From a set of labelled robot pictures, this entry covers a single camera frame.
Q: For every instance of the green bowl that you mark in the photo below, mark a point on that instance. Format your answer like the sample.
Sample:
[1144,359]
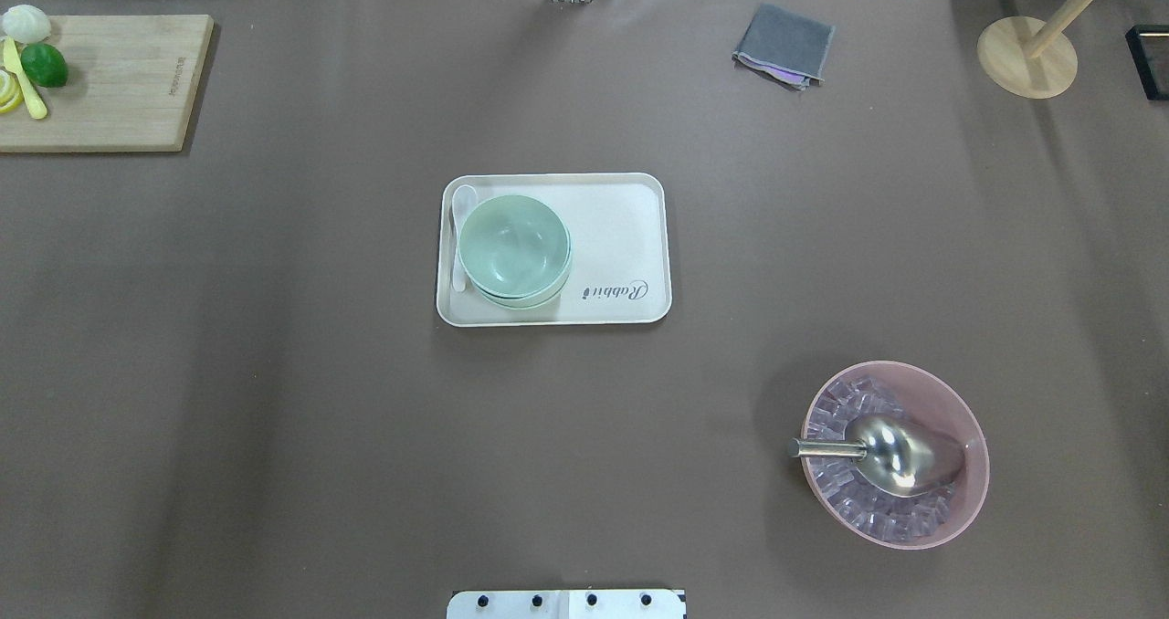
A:
[514,214]
[517,272]
[528,302]

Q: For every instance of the green bowl on tray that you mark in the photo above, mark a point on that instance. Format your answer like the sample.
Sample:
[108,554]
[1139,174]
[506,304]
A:
[528,302]

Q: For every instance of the beige rabbit serving tray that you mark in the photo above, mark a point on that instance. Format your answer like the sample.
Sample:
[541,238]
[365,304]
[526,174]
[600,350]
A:
[618,223]

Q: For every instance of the white ceramic spoon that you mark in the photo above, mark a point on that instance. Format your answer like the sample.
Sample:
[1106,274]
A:
[463,202]

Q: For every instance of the grey folded cloth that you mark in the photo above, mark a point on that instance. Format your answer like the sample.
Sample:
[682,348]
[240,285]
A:
[785,46]

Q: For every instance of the pink bowl with ice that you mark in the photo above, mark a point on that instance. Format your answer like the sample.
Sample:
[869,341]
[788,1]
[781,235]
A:
[918,397]

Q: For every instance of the metal ice scoop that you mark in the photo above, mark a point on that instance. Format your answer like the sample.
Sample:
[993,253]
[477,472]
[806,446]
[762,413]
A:
[896,456]

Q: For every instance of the wooden cutting board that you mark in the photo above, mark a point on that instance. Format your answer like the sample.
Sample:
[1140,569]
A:
[133,82]

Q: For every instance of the wooden mug stand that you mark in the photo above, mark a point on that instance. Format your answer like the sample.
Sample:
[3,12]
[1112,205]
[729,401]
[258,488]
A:
[1030,57]

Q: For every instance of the yellow plastic knife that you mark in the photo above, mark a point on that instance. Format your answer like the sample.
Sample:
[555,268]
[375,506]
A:
[33,102]

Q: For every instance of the green lime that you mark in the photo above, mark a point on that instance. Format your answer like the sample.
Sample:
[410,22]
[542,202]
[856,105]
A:
[44,65]

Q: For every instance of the black tray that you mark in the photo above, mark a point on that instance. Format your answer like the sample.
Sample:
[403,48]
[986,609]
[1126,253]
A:
[1148,45]

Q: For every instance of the lemon slice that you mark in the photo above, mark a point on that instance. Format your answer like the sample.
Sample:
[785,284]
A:
[11,93]

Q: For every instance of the white garlic bulb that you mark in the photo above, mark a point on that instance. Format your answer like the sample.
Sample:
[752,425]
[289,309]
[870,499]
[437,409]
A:
[26,24]

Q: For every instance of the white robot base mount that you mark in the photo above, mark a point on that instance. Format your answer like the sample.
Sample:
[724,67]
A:
[620,602]

